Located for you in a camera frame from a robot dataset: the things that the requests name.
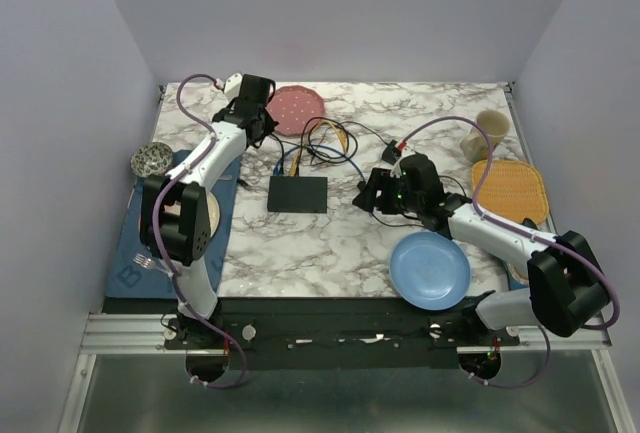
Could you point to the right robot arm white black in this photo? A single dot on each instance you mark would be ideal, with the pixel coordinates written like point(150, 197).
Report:
point(566, 286)

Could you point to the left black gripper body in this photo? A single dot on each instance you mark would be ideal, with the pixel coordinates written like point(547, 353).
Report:
point(269, 123)

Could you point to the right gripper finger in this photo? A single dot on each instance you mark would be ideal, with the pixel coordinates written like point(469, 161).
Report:
point(369, 190)
point(387, 194)

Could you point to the metal fork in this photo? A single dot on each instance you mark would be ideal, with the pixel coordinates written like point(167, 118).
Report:
point(148, 263)

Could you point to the patterned small bowl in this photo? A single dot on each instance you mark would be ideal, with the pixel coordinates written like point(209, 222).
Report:
point(154, 158)

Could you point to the black network switch box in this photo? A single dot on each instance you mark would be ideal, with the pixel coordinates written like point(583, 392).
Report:
point(296, 194)

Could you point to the blue plastic plate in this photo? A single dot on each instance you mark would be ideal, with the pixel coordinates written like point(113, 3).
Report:
point(429, 271)

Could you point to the cream ceramic mug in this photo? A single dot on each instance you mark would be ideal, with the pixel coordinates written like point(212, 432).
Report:
point(493, 128)

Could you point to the yellow woven mat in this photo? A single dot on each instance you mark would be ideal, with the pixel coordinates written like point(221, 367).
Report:
point(514, 190)

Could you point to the blue star-shaped dish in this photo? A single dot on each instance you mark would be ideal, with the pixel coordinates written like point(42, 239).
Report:
point(517, 275)

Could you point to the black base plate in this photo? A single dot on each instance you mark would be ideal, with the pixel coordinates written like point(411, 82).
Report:
point(324, 334)

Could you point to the pink cream plate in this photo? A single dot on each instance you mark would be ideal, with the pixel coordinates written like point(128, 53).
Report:
point(214, 213)

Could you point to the pink dotted plate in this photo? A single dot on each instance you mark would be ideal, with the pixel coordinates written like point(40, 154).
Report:
point(294, 107)

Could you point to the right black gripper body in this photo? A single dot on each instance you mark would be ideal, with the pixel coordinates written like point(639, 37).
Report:
point(411, 201)

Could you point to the aluminium mounting rail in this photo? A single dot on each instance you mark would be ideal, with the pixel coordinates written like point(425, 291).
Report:
point(124, 334)

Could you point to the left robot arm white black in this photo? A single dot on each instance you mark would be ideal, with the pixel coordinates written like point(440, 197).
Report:
point(176, 218)

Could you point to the blue fabric placemat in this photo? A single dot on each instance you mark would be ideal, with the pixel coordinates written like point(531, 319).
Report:
point(129, 280)

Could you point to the black power adapter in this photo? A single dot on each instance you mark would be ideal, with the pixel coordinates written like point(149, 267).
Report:
point(392, 153)

